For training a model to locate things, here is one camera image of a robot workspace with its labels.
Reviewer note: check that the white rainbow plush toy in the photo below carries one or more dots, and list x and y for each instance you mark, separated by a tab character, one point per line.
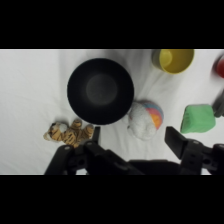
143	121

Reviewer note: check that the yellow cup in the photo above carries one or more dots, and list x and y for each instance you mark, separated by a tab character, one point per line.
176	60

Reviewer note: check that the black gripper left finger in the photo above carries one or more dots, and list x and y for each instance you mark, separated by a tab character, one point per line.
87	154

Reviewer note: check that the green soft block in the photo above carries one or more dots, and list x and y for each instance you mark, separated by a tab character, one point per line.
198	119

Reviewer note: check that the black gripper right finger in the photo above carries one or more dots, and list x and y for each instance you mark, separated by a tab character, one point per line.
182	146

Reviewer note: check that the red round toy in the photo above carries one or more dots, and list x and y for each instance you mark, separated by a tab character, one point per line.
220	66

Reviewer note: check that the black bowl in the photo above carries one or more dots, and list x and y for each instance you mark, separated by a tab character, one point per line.
100	90

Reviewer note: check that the tiger plush toy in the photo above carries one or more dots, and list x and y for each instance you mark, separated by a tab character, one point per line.
69	134

